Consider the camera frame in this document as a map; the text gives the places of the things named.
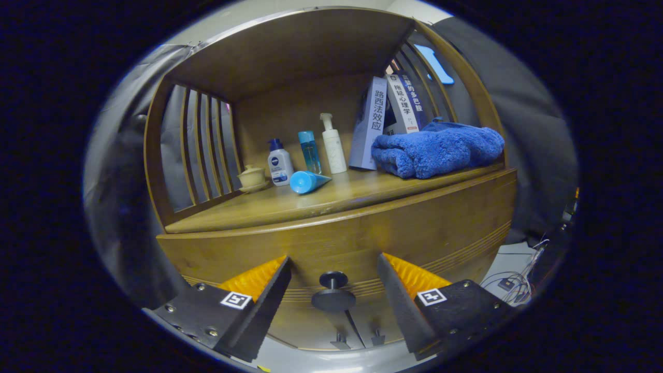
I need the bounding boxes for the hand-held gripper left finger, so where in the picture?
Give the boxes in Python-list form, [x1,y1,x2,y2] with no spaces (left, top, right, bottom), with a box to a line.
[142,255,292,363]

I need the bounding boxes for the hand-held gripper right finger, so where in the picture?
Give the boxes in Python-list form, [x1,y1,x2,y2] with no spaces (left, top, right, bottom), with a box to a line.
[377,253,517,362]

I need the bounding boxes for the black drawer knob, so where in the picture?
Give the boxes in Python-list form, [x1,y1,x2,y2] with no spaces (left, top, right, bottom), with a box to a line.
[311,271,357,312]

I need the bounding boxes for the wooden drawer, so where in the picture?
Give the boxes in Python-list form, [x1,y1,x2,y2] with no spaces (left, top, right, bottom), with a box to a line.
[156,168,518,311]

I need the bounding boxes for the light blue cosmetic tube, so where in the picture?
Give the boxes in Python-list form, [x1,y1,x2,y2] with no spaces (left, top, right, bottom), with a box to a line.
[289,170,333,195]

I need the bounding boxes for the wooden cabinet door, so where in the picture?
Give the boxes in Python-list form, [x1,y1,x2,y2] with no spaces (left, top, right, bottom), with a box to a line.
[269,308,363,350]
[347,306,410,347]

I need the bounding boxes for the wooden countertop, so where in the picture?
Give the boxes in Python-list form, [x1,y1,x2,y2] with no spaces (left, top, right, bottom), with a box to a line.
[165,163,506,234]

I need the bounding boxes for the wooden cabinet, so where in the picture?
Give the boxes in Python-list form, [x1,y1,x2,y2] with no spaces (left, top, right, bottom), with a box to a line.
[143,6,518,352]

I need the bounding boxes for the cream lidded teacup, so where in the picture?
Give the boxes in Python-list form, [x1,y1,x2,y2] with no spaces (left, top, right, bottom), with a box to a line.
[237,164,271,194]

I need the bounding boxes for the white lotion bottle blue cap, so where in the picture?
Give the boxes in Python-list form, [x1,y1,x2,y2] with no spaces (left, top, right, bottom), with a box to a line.
[267,138,294,187]

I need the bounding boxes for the clear blue toner bottle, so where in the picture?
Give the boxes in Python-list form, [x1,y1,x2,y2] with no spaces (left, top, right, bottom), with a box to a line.
[298,130,322,175]

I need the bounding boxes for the blue folded towel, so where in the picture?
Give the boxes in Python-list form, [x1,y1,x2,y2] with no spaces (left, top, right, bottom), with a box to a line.
[371,118,506,180]

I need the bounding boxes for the white pump bottle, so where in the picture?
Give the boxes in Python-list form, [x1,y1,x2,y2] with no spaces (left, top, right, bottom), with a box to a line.
[320,113,348,175]

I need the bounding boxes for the lavender book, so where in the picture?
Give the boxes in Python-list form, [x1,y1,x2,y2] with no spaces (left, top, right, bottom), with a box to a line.
[349,76,388,170]

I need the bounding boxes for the white spine book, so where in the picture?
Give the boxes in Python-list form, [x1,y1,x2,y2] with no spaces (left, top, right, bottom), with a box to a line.
[384,73,419,136]

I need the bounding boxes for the dark blue book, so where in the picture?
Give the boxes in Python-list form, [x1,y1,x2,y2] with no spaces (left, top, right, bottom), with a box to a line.
[401,70,429,130]

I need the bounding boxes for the tangle of cables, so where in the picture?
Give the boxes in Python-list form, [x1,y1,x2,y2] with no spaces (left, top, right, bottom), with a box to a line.
[481,239,550,306]

